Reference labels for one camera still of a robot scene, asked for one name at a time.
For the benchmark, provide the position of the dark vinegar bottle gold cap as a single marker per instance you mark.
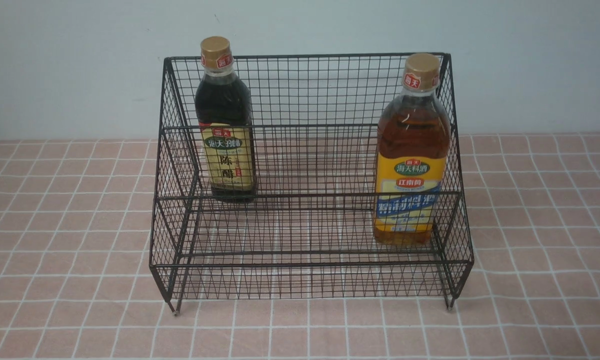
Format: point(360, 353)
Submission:
point(224, 111)

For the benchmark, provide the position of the black wire mesh shelf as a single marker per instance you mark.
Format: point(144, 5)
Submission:
point(308, 231)

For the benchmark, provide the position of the amber cooking wine bottle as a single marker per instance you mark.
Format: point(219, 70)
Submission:
point(413, 141)

